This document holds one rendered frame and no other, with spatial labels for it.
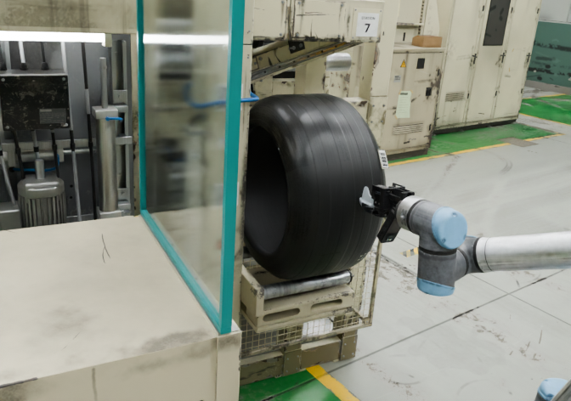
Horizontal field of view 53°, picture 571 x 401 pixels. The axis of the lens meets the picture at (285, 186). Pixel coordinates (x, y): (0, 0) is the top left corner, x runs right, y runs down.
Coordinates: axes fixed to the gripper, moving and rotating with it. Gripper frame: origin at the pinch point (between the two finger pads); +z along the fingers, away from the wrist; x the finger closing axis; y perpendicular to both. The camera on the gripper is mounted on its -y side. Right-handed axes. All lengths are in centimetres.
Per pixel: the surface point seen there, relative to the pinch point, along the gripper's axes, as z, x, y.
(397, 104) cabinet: 374, -303, -14
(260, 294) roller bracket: 14.5, 25.8, -29.5
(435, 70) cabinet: 379, -357, 21
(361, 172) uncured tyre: 2.8, -0.8, 8.1
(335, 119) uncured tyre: 13.1, 2.3, 22.3
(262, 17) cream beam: 42, 13, 52
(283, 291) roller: 18.5, 16.0, -32.1
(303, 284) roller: 18.8, 8.5, -31.0
